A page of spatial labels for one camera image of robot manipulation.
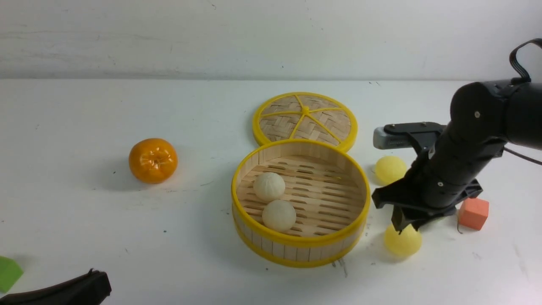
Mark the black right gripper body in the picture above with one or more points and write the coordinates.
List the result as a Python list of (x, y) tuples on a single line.
[(433, 183)]

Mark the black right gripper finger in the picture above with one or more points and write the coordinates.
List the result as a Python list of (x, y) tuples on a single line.
[(402, 217), (398, 193)]

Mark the yellow bun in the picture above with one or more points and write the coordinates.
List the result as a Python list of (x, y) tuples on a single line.
[(389, 169), (402, 244)]

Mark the white bun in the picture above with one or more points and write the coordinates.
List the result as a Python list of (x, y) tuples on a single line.
[(279, 215), (269, 186)]

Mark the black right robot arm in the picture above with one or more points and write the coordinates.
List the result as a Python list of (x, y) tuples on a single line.
[(485, 116)]

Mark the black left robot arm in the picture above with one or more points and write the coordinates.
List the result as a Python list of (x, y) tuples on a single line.
[(88, 289)]

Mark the yellow bamboo steamer tray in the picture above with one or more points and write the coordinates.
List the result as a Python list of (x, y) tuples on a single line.
[(328, 190)]

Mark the yellow woven steamer lid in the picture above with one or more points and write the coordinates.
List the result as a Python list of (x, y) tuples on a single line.
[(305, 115)]

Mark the orange foam cube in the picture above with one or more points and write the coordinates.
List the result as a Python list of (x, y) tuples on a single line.
[(473, 213)]

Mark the orange toy tangerine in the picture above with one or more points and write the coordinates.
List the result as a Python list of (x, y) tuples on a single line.
[(153, 160)]

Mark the green foam block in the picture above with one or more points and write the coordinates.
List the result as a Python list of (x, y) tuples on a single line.
[(10, 273)]

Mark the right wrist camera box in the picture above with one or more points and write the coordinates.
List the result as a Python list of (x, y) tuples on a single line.
[(420, 136)]

